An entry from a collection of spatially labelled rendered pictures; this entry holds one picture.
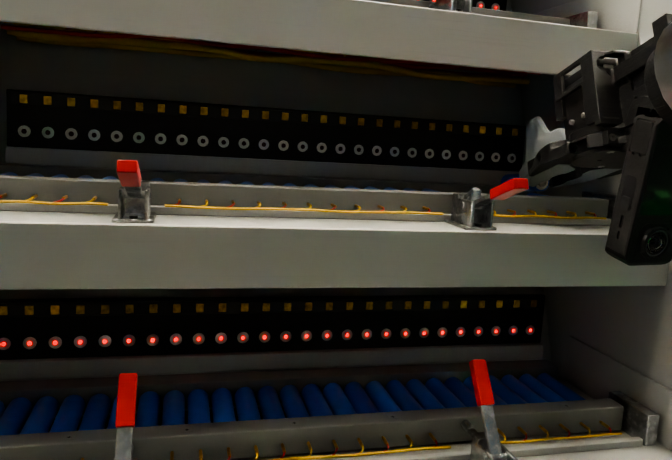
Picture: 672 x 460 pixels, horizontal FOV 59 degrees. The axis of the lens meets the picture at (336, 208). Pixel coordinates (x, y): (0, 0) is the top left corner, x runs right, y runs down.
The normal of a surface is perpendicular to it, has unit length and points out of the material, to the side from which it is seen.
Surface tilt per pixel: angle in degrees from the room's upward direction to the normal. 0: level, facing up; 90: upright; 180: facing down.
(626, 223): 92
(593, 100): 90
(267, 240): 111
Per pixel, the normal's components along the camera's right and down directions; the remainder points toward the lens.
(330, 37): 0.25, 0.13
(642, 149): -0.96, 0.00
